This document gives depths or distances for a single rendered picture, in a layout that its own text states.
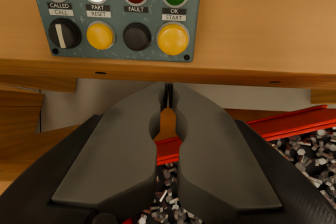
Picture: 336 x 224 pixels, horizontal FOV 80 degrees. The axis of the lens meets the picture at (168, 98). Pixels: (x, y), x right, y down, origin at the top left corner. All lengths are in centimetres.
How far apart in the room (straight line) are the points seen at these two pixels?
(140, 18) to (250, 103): 106
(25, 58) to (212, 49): 21
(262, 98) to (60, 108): 113
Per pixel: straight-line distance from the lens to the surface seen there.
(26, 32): 28
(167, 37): 19
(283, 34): 27
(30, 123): 129
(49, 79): 101
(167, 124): 32
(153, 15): 20
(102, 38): 21
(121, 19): 21
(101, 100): 118
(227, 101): 117
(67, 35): 22
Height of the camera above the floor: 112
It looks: 88 degrees down
